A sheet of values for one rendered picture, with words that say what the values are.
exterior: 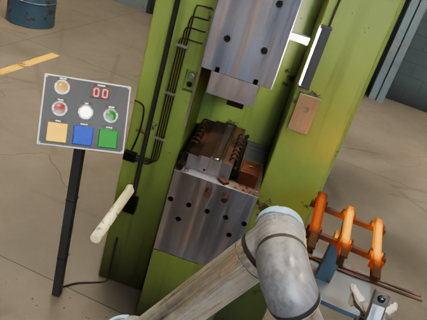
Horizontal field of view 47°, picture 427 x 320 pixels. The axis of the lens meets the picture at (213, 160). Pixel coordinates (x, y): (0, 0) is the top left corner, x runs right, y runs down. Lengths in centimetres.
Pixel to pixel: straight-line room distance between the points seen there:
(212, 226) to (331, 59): 88
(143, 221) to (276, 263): 157
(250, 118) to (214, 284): 145
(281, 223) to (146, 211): 146
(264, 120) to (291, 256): 155
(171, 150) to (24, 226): 119
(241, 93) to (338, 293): 89
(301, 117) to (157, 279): 105
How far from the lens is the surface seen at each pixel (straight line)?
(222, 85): 201
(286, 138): 220
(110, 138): 205
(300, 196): 233
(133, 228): 260
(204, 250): 231
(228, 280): 121
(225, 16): 194
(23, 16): 656
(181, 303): 129
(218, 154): 219
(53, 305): 270
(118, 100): 207
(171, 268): 242
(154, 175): 241
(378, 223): 209
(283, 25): 192
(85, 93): 205
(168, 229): 229
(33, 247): 301
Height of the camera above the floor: 196
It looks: 27 degrees down
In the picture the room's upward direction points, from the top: 17 degrees clockwise
